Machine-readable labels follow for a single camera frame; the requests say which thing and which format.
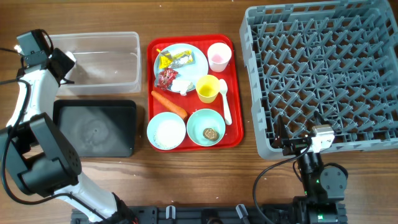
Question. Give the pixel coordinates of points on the small white tissue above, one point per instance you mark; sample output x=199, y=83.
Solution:
x=181, y=86

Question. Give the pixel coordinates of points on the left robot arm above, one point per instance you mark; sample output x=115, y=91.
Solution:
x=38, y=163

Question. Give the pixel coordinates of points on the pink white cup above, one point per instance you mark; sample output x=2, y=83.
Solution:
x=219, y=55

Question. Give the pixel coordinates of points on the red serving tray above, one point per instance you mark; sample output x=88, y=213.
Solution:
x=191, y=103

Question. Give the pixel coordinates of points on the light blue plate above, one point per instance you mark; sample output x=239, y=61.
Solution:
x=192, y=72

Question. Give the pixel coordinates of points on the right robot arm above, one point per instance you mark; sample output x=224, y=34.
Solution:
x=324, y=184

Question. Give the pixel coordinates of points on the large white tissue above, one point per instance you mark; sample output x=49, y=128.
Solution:
x=71, y=56

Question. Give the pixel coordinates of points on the gray dishwasher rack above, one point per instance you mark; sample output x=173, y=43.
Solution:
x=334, y=58

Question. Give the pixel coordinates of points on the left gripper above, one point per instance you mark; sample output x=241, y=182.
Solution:
x=65, y=63

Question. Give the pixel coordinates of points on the brown food piece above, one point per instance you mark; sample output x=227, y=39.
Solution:
x=210, y=134

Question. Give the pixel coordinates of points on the yellow plastic cup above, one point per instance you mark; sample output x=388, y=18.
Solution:
x=207, y=88

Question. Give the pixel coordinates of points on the yellow snack wrapper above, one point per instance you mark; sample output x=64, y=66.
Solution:
x=178, y=60

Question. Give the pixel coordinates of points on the black rectangular tray bin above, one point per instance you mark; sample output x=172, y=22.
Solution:
x=98, y=128

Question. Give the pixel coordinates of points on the orange carrot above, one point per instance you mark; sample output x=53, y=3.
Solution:
x=172, y=107

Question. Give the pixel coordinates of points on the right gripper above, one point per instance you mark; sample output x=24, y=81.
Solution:
x=282, y=139

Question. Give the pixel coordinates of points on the white plastic spoon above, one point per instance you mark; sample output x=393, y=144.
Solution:
x=223, y=92

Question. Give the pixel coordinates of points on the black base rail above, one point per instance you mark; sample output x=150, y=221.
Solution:
x=202, y=214

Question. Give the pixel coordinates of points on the red strawberry candy wrapper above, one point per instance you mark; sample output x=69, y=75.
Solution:
x=165, y=78

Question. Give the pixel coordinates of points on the clear plastic storage bin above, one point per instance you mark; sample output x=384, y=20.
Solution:
x=106, y=63

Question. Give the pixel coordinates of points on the light blue bowl with rice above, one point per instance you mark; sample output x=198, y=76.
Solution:
x=166, y=131

